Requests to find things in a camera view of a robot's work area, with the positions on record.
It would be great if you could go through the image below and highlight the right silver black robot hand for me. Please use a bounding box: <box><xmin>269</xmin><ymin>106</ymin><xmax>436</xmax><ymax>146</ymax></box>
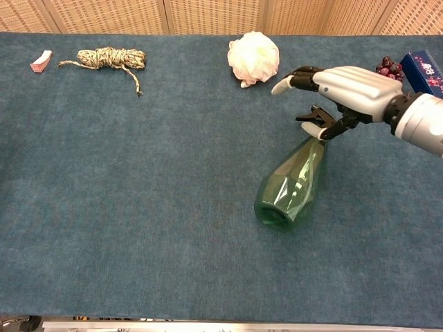
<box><xmin>271</xmin><ymin>65</ymin><xmax>405</xmax><ymax>140</ymax></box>

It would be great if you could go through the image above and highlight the green plastic spray bottle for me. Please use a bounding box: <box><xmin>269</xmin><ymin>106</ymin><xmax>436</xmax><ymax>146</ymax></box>
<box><xmin>254</xmin><ymin>105</ymin><xmax>342</xmax><ymax>232</ymax></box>

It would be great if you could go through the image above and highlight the red artificial grape bunch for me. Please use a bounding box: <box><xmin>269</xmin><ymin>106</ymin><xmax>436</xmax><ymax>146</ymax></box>
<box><xmin>375</xmin><ymin>55</ymin><xmax>406</xmax><ymax>83</ymax></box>

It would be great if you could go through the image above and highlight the dark blue printed box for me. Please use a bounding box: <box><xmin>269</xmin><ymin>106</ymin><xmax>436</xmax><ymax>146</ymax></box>
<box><xmin>400</xmin><ymin>50</ymin><xmax>443</xmax><ymax>98</ymax></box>

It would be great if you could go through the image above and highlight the white mesh bath loofah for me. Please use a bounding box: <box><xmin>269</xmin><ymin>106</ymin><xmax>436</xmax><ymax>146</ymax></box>
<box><xmin>227</xmin><ymin>30</ymin><xmax>280</xmax><ymax>89</ymax></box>

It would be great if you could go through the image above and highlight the woven wicker folding screen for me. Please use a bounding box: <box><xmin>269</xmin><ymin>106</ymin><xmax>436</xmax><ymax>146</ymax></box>
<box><xmin>0</xmin><ymin>0</ymin><xmax>443</xmax><ymax>37</ymax></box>

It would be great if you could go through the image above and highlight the blue felt table cloth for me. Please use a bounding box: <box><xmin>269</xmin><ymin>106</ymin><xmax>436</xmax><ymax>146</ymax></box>
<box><xmin>0</xmin><ymin>31</ymin><xmax>443</xmax><ymax>329</ymax></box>

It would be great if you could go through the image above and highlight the pink white eraser wedge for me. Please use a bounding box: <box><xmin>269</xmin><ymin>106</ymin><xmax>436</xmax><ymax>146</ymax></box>
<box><xmin>30</xmin><ymin>50</ymin><xmax>53</xmax><ymax>74</ymax></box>

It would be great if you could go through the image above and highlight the black caster wheel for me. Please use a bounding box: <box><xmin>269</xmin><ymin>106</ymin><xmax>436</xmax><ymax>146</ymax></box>
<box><xmin>20</xmin><ymin>315</ymin><xmax>43</xmax><ymax>332</ymax></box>

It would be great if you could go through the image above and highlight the beige braided rope bundle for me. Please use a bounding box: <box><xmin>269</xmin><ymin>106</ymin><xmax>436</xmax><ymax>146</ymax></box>
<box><xmin>57</xmin><ymin>46</ymin><xmax>148</xmax><ymax>97</ymax></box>

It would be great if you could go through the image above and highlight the aluminium table frame rail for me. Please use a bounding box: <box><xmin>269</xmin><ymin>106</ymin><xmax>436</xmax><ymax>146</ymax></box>
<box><xmin>41</xmin><ymin>320</ymin><xmax>443</xmax><ymax>332</ymax></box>

